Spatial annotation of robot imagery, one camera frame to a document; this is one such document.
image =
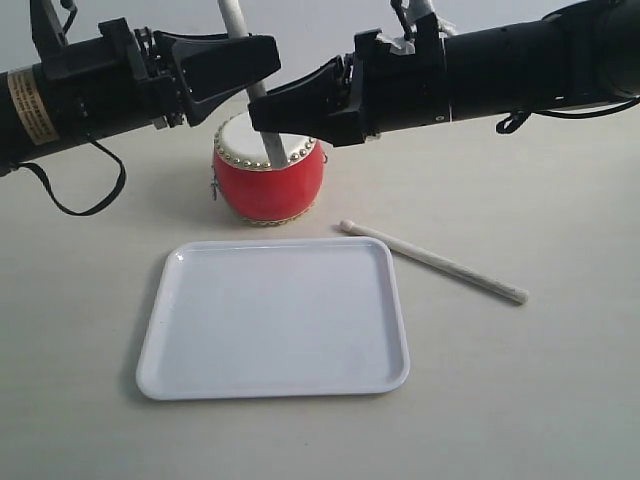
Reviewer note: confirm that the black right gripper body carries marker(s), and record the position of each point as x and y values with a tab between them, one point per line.
399	89

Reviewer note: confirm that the wooden drumstick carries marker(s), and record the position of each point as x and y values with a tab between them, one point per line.
443	264
236	27

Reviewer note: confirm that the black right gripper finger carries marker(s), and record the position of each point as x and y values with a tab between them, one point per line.
301	105
340	129

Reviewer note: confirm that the white rectangular tray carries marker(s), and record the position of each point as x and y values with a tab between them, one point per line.
275	318

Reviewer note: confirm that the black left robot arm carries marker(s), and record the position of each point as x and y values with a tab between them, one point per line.
21	126

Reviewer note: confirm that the small red drum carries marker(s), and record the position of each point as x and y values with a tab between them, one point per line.
244	177

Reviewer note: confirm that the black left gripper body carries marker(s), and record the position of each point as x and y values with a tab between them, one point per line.
102	87

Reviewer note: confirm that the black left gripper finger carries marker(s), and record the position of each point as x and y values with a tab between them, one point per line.
200	101
214	66

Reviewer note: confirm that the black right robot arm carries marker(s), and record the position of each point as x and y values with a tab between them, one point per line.
581	61

